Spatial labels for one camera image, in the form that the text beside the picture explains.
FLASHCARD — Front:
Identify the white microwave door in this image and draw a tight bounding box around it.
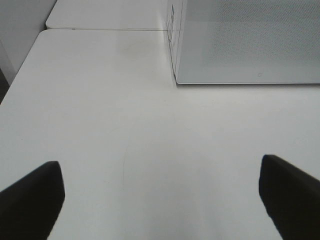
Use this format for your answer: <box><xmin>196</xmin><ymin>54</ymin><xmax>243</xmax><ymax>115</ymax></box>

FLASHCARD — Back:
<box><xmin>174</xmin><ymin>0</ymin><xmax>320</xmax><ymax>84</ymax></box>

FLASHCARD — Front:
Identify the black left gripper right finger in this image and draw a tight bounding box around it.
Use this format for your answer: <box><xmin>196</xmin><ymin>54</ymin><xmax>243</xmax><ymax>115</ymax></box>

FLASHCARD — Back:
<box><xmin>259</xmin><ymin>154</ymin><xmax>320</xmax><ymax>240</ymax></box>

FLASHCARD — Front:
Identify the white microwave oven body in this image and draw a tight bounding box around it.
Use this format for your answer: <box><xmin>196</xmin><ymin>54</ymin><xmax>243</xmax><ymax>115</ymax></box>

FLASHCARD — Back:
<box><xmin>156</xmin><ymin>0</ymin><xmax>188</xmax><ymax>81</ymax></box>

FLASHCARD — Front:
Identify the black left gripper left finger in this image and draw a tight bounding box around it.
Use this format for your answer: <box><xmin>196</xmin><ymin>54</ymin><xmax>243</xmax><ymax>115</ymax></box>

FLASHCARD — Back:
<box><xmin>0</xmin><ymin>161</ymin><xmax>65</xmax><ymax>240</ymax></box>

